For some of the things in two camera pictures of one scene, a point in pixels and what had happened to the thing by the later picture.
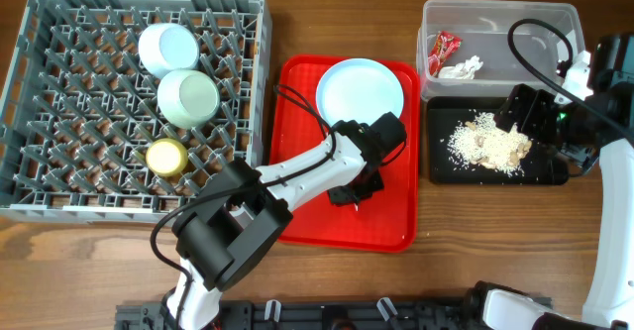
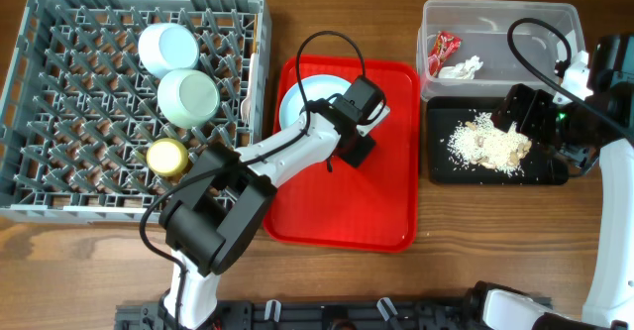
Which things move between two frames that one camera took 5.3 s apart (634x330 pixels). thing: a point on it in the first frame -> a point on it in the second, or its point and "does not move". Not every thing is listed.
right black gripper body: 539,122 does not move
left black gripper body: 357,190 -> 359,150
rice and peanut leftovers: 483,142 does not move
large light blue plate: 359,89 -> 293,103
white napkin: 462,70 does not move
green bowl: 188,98 does not move
